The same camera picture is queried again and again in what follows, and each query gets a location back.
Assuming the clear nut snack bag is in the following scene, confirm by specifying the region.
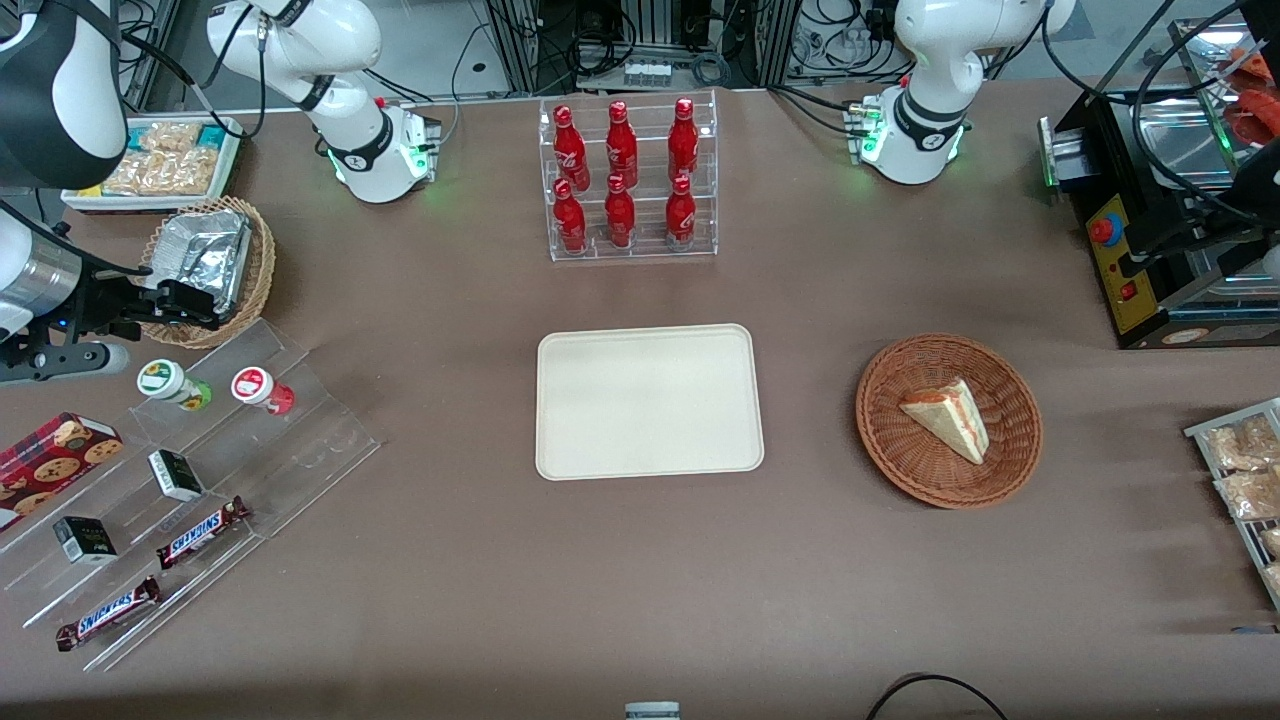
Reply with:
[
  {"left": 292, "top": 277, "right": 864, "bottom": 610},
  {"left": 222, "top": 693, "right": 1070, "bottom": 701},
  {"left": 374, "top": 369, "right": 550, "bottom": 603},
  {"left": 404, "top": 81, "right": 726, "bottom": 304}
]
[
  {"left": 1203, "top": 414, "right": 1280, "bottom": 472},
  {"left": 1214, "top": 470, "right": 1280, "bottom": 521}
]

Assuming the red packaged food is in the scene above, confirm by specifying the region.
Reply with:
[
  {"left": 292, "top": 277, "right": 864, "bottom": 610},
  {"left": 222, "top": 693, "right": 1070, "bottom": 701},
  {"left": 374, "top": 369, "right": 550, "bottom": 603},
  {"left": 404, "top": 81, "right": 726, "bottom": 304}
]
[{"left": 1222, "top": 45, "right": 1280, "bottom": 146}]

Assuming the white plastic snack bin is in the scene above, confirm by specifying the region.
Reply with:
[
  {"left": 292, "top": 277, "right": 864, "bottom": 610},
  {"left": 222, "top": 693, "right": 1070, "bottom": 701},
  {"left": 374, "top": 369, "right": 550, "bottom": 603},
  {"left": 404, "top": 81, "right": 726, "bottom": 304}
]
[{"left": 60, "top": 116, "right": 244, "bottom": 215}]

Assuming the Snickers chocolate bar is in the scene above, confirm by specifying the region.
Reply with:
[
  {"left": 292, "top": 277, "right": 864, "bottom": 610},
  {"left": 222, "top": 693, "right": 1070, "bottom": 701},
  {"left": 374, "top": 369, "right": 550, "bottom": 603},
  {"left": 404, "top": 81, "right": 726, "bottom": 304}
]
[
  {"left": 55, "top": 576, "right": 162, "bottom": 653},
  {"left": 155, "top": 496, "right": 251, "bottom": 571}
]

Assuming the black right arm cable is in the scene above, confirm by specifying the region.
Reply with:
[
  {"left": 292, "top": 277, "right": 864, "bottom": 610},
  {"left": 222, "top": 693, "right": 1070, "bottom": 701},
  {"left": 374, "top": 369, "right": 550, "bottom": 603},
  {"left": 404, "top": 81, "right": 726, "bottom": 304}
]
[{"left": 0, "top": 198, "right": 153, "bottom": 279}]

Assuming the small black box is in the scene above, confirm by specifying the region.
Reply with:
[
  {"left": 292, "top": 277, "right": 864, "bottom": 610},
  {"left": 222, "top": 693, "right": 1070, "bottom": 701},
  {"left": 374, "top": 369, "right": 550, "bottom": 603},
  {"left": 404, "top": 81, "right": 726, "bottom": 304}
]
[
  {"left": 52, "top": 516, "right": 119, "bottom": 566},
  {"left": 148, "top": 450, "right": 205, "bottom": 503}
]

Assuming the clear peanut snack bag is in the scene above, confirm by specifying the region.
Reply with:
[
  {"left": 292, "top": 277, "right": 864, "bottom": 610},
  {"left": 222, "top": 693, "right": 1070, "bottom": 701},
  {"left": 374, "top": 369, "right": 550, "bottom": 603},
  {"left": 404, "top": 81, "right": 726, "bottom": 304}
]
[
  {"left": 140, "top": 122, "right": 203, "bottom": 154},
  {"left": 103, "top": 148, "right": 220, "bottom": 197}
]

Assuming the green gum bottle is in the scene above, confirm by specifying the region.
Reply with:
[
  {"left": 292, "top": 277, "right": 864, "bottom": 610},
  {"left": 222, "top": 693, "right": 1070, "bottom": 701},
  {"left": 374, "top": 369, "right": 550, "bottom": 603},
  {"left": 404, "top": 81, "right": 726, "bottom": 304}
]
[{"left": 137, "top": 359, "right": 213, "bottom": 412}]

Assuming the light tan wicker basket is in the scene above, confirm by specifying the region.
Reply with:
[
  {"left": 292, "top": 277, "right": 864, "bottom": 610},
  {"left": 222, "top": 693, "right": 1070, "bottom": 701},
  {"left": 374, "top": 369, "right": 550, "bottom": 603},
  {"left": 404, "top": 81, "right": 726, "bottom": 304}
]
[{"left": 133, "top": 196, "right": 277, "bottom": 350}]

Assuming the cream plastic tray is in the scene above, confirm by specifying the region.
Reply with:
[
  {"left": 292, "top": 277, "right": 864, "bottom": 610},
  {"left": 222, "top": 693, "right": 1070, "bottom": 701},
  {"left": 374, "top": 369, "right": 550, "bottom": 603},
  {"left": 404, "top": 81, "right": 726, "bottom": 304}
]
[{"left": 536, "top": 323, "right": 765, "bottom": 482}]

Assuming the triangular sandwich wedge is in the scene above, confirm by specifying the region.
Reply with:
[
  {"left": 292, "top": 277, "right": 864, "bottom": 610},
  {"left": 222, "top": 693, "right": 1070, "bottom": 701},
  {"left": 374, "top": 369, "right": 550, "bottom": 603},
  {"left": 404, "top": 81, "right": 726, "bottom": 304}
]
[{"left": 899, "top": 377, "right": 991, "bottom": 466}]

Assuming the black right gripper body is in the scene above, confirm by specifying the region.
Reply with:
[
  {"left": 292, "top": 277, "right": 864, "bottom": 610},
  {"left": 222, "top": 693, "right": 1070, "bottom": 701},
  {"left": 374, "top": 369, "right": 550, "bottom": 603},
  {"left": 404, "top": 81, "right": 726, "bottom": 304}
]
[{"left": 75, "top": 268, "right": 153, "bottom": 343}]

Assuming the red gum bottle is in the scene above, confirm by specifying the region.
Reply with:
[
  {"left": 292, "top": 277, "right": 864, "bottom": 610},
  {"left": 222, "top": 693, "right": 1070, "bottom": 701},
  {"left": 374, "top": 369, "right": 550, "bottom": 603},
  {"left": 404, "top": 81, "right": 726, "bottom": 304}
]
[{"left": 231, "top": 367, "right": 295, "bottom": 416}]

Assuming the round brown wicker basket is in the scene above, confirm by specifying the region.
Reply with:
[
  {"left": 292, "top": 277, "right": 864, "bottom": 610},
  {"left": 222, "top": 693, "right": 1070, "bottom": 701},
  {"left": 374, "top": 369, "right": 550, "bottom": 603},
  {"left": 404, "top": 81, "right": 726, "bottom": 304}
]
[{"left": 855, "top": 333, "right": 1044, "bottom": 510}]

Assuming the red cola bottle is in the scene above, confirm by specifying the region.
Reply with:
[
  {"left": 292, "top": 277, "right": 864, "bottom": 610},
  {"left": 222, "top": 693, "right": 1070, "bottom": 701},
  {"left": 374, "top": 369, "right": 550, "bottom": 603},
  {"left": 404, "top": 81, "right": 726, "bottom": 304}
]
[
  {"left": 553, "top": 104, "right": 591, "bottom": 193},
  {"left": 553, "top": 178, "right": 588, "bottom": 253},
  {"left": 668, "top": 97, "right": 700, "bottom": 186},
  {"left": 606, "top": 100, "right": 639, "bottom": 191},
  {"left": 665, "top": 174, "right": 697, "bottom": 251},
  {"left": 604, "top": 174, "right": 636, "bottom": 249}
]

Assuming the clear acrylic bottle rack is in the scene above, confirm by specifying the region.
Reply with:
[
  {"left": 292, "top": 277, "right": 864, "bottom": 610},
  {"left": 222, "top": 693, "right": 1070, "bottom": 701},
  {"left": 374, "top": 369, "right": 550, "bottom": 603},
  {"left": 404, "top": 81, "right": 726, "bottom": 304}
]
[{"left": 538, "top": 88, "right": 719, "bottom": 263}]

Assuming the metal wire tray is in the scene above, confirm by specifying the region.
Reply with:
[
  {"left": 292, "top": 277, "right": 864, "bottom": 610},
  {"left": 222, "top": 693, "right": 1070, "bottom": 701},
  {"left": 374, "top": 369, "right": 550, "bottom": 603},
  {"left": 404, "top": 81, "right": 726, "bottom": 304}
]
[{"left": 1184, "top": 398, "right": 1280, "bottom": 611}]

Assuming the black cable loop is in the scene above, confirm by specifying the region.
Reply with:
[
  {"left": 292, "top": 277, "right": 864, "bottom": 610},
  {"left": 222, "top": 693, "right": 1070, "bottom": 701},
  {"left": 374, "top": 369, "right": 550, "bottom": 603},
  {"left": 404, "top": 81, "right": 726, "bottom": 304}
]
[{"left": 865, "top": 673, "right": 1011, "bottom": 720}]

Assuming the clear acrylic stepped display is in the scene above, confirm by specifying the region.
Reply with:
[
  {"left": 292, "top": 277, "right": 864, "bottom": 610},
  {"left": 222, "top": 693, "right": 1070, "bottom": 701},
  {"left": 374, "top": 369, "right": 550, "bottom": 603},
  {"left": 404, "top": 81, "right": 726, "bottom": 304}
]
[{"left": 0, "top": 318, "right": 383, "bottom": 673}]

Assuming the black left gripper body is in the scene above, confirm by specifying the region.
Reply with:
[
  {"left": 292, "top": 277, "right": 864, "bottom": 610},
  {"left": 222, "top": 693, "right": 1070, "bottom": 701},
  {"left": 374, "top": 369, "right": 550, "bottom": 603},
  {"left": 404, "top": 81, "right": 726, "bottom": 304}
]
[{"left": 1125, "top": 205, "right": 1266, "bottom": 281}]

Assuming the aluminium foil container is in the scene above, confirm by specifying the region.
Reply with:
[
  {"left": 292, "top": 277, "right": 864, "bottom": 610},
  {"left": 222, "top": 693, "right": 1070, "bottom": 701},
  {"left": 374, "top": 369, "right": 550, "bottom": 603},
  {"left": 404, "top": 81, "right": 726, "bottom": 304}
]
[{"left": 140, "top": 208, "right": 253, "bottom": 321}]

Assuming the red cookie box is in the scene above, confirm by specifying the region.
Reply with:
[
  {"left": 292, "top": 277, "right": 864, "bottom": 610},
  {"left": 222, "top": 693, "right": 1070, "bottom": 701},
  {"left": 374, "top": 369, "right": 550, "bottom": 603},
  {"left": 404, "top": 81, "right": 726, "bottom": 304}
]
[{"left": 0, "top": 412, "right": 125, "bottom": 533}]

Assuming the black conveyor toaster machine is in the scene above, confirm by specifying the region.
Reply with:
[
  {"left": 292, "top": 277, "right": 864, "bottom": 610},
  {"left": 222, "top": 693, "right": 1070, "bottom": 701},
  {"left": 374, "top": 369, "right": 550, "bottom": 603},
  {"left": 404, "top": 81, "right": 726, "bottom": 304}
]
[{"left": 1038, "top": 0, "right": 1280, "bottom": 351}]

